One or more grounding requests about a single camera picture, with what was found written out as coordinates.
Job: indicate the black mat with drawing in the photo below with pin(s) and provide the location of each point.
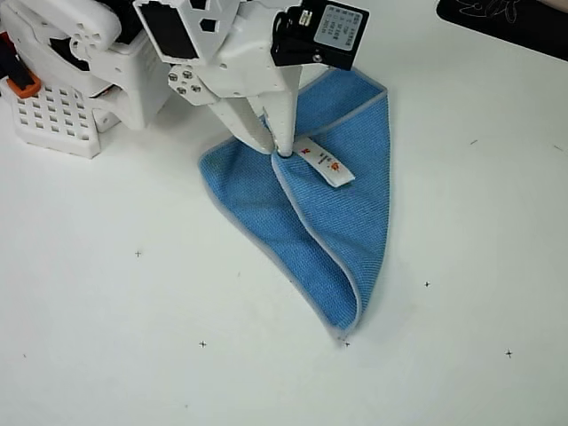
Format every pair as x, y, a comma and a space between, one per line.
532, 31

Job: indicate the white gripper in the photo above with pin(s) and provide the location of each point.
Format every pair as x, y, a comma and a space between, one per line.
248, 84

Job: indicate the blue microfibre cloth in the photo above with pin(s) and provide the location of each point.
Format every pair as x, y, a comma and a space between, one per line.
346, 213

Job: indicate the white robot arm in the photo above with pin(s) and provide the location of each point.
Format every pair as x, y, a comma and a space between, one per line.
111, 53

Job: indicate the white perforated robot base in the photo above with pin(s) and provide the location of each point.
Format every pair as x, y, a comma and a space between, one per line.
53, 120

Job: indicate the black camera box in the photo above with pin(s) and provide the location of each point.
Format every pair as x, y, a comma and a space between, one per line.
328, 31

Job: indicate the orange and black clamp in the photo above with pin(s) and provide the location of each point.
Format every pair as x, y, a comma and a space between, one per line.
22, 84

